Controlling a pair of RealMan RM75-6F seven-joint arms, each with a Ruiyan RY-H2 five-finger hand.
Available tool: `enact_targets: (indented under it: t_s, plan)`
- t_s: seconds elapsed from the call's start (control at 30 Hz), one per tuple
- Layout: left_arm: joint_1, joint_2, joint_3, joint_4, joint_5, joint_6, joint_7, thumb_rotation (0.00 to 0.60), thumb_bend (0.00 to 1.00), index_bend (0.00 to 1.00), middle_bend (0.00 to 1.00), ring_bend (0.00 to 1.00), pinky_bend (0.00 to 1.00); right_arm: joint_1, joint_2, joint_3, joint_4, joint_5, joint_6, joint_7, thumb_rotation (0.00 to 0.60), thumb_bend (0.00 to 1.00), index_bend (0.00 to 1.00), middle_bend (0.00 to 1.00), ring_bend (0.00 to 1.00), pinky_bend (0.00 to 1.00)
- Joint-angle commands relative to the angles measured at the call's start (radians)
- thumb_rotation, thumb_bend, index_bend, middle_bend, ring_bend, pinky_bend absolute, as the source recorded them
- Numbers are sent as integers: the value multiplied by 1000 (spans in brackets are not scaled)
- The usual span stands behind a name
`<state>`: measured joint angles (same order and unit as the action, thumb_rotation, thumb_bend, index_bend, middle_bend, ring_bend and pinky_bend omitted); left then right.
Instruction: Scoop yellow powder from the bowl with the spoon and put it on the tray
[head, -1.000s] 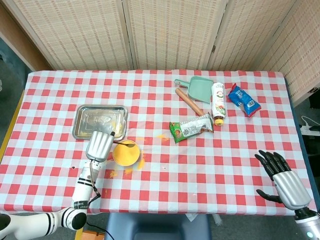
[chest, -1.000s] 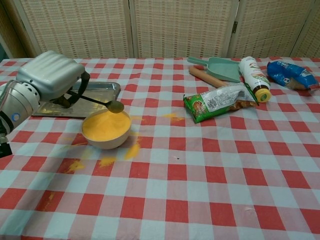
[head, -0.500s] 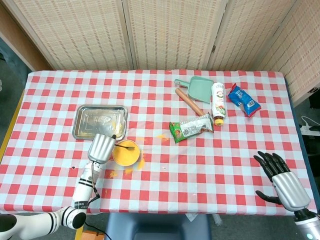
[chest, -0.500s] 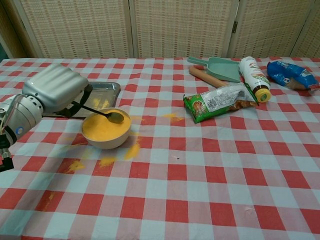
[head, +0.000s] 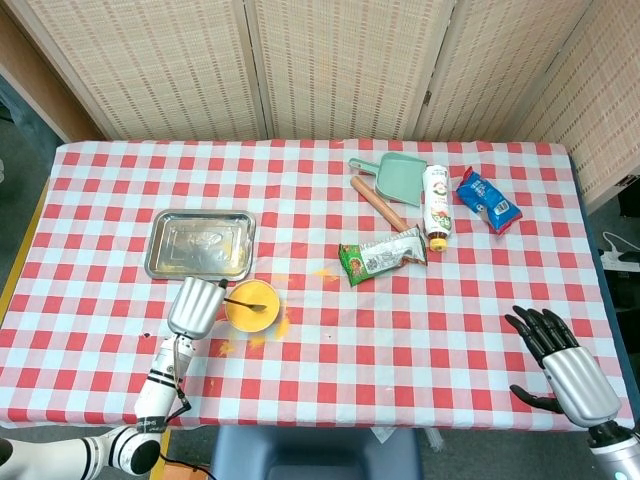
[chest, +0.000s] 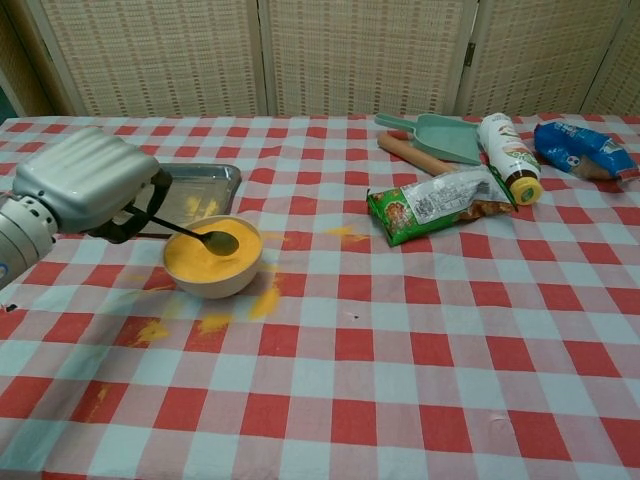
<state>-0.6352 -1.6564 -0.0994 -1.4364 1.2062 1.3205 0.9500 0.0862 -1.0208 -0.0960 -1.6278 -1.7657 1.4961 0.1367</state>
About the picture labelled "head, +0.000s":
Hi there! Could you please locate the white power strip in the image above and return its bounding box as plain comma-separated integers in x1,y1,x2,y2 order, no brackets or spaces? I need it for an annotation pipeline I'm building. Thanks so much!
599,249,640,272

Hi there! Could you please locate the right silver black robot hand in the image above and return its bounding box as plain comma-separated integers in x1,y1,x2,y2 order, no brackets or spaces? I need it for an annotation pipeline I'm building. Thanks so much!
503,305,622,429

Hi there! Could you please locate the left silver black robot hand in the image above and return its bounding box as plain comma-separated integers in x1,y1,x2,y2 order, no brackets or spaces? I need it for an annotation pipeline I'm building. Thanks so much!
166,276,230,341

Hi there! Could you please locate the red white checkered tablecloth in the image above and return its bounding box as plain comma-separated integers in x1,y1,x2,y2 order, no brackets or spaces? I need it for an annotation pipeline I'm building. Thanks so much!
0,139,636,432

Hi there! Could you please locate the white cable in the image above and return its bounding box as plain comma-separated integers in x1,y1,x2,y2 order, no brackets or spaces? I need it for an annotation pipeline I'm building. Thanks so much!
602,231,627,256

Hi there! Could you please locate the green snack bag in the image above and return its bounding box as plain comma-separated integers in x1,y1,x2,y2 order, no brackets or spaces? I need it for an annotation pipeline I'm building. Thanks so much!
338,225,429,288

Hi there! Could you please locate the blue chair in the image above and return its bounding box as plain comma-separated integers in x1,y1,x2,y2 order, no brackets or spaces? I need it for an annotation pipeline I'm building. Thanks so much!
209,425,424,480

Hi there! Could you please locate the yellow bowl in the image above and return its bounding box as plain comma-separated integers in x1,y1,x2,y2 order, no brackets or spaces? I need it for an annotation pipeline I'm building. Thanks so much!
224,280,281,334

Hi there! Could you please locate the blue snack bag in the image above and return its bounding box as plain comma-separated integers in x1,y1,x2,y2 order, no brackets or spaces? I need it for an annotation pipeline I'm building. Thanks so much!
454,166,524,238

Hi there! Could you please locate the green plastic dustpan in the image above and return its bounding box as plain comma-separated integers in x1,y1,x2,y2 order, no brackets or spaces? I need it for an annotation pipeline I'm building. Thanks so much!
348,152,429,209

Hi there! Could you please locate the white bottle with yellow cap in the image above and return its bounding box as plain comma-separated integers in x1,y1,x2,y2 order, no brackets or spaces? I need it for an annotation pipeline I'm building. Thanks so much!
422,164,454,253

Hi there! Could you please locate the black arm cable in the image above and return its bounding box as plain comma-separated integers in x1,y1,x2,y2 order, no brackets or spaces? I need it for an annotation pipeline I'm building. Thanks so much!
158,379,211,474

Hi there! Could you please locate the orange box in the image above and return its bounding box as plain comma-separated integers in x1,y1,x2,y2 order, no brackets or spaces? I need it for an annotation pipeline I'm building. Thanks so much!
163,460,211,480

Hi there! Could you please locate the rectangular metal tray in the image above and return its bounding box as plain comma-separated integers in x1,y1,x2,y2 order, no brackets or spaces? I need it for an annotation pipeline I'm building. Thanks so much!
143,209,258,283

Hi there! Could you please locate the black spoon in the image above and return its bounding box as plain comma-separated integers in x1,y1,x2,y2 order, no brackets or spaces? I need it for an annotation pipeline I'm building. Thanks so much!
223,297,268,313

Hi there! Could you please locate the sausage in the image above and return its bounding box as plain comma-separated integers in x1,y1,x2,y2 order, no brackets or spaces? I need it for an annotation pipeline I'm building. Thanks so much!
350,175,409,234

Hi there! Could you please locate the woven folding screen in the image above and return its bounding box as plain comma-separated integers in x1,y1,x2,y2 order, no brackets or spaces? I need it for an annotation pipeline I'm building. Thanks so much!
7,0,640,211

